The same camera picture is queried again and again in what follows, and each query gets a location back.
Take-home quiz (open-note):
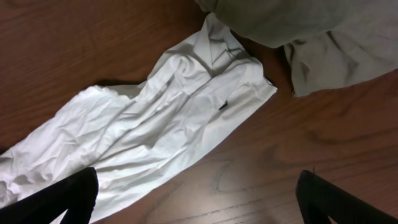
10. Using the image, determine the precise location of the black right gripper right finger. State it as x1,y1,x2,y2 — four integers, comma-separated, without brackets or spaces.
295,170,397,224

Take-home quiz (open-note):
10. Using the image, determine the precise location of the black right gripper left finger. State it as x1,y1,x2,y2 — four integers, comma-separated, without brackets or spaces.
1,167,99,224

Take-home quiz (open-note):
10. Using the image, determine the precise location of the white t-shirt with black print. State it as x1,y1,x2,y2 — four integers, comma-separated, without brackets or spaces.
1,14,276,222

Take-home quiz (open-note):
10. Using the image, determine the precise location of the grey garment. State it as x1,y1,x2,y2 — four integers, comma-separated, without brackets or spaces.
198,0,397,96

